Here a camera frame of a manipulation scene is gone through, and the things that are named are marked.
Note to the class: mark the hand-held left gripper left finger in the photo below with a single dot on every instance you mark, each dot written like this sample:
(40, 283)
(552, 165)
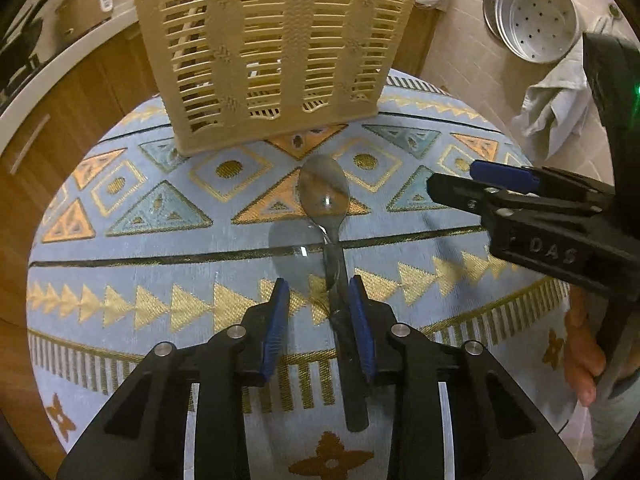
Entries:
(275, 330)

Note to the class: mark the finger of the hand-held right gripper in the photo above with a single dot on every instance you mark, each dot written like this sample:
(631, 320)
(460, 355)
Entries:
(502, 174)
(460, 192)

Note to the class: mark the blue patterned tablecloth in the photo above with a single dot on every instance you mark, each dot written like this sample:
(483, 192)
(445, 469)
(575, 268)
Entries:
(200, 270)

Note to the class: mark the black wok with lid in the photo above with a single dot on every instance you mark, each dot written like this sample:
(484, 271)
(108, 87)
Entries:
(25, 45)

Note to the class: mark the beige plastic utensil basket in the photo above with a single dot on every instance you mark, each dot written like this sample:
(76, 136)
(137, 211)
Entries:
(280, 40)

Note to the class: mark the grey hanging towel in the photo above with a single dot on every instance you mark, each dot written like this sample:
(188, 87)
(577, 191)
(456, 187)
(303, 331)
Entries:
(555, 100)

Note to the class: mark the white chopstick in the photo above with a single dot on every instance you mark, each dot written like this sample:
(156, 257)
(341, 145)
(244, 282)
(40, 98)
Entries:
(186, 27)

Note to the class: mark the person's right hand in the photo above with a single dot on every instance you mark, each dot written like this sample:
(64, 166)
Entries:
(582, 350)

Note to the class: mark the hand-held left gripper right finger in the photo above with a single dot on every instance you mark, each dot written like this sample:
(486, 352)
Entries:
(362, 330)

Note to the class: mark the clear dark plastic spoon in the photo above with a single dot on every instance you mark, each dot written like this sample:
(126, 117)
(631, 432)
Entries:
(324, 190)
(292, 240)

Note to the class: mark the white kitchen countertop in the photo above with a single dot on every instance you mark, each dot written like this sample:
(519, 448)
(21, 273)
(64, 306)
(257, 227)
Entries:
(60, 65)

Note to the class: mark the beige rice cooker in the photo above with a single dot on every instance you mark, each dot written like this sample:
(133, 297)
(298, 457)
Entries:
(82, 7)

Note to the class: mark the wall hook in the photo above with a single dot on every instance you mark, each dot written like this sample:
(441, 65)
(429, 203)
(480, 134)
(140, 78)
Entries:
(613, 11)

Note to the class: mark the perforated metal steamer tray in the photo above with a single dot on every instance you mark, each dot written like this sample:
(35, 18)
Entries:
(532, 15)

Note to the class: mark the person's grey clothing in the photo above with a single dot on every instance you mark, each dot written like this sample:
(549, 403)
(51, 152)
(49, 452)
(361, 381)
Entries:
(617, 420)

